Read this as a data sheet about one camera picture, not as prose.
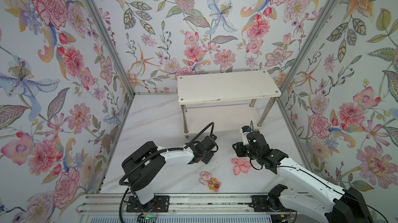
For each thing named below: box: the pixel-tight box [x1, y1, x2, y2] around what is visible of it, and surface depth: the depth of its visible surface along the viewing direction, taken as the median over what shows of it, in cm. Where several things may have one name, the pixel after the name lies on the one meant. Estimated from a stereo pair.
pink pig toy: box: [231, 158, 252, 176], surface depth 86 cm
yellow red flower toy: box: [207, 177, 222, 193], surface depth 80 cm
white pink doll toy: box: [199, 171, 211, 186], surface depth 81 cm
